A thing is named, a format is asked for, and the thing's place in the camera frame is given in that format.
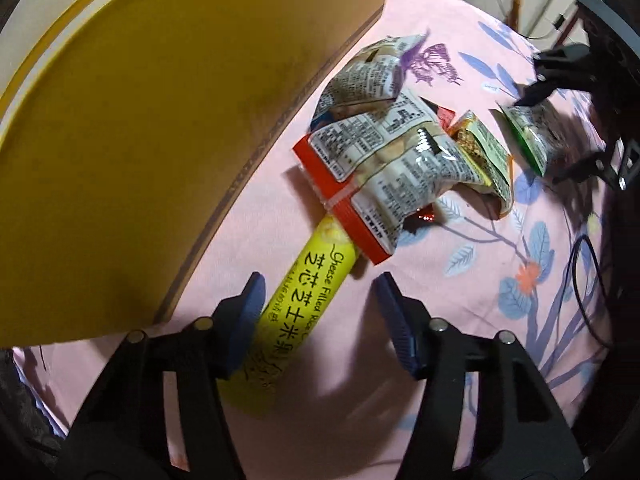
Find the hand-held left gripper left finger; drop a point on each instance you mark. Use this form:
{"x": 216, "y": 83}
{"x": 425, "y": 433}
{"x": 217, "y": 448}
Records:
{"x": 245, "y": 310}

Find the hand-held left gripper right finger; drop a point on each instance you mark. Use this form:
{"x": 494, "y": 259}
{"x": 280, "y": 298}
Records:
{"x": 395, "y": 310}

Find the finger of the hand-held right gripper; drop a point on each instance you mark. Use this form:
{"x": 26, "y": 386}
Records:
{"x": 595, "y": 162}
{"x": 560, "y": 65}

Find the yellow rice roll packet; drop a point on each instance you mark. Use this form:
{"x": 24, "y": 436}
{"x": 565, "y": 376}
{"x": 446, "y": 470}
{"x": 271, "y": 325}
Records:
{"x": 305, "y": 290}

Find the green snack packet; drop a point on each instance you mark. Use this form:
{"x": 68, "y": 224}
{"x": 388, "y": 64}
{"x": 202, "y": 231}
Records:
{"x": 532, "y": 135}

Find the yellow cardboard box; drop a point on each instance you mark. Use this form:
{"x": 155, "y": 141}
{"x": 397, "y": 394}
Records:
{"x": 150, "y": 135}

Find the pink floral tablecloth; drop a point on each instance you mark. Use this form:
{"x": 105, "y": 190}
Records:
{"x": 475, "y": 285}

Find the red foil snack packet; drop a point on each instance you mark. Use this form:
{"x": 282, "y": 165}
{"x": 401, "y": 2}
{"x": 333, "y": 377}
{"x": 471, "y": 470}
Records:
{"x": 425, "y": 217}

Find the yellow cracker packet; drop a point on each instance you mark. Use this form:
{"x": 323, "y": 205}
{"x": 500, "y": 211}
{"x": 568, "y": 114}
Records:
{"x": 487, "y": 155}

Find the orange-edged white snack packet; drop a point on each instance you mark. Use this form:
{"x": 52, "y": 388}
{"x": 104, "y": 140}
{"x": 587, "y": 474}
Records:
{"x": 380, "y": 170}

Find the purple butterfly snack packet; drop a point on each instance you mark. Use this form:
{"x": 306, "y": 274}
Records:
{"x": 360, "y": 80}

